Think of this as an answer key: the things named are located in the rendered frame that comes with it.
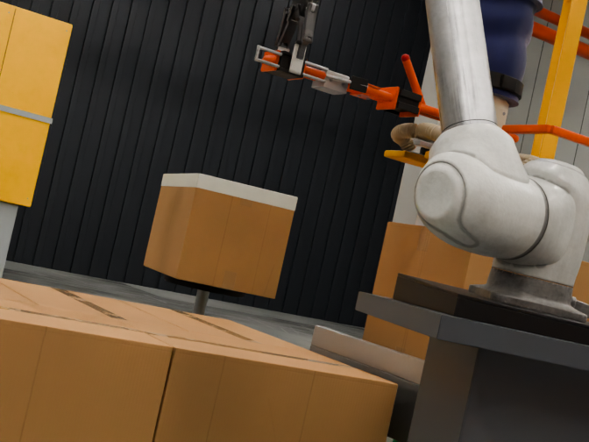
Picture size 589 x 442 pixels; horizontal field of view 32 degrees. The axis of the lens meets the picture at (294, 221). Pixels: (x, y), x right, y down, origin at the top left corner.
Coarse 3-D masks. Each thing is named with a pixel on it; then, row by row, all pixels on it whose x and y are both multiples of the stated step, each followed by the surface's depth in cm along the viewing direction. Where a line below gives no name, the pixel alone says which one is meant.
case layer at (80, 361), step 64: (0, 320) 203; (64, 320) 224; (128, 320) 257; (192, 320) 301; (0, 384) 203; (64, 384) 210; (128, 384) 216; (192, 384) 223; (256, 384) 230; (320, 384) 238; (384, 384) 246
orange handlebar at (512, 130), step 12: (264, 60) 247; (312, 72) 251; (324, 72) 253; (348, 84) 256; (360, 96) 263; (372, 96) 260; (384, 96) 261; (432, 108) 269; (516, 132) 269; (528, 132) 265; (540, 132) 261; (552, 132) 258; (564, 132) 260; (588, 144) 264
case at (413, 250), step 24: (384, 240) 291; (408, 240) 281; (432, 240) 271; (384, 264) 288; (408, 264) 278; (432, 264) 269; (456, 264) 260; (480, 264) 258; (384, 288) 286; (576, 288) 274; (384, 336) 281; (408, 336) 271
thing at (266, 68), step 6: (264, 54) 252; (270, 54) 249; (276, 54) 246; (276, 60) 246; (264, 66) 250; (270, 66) 248; (270, 72) 250; (276, 72) 248; (282, 72) 247; (288, 78) 253; (294, 78) 251; (300, 78) 250
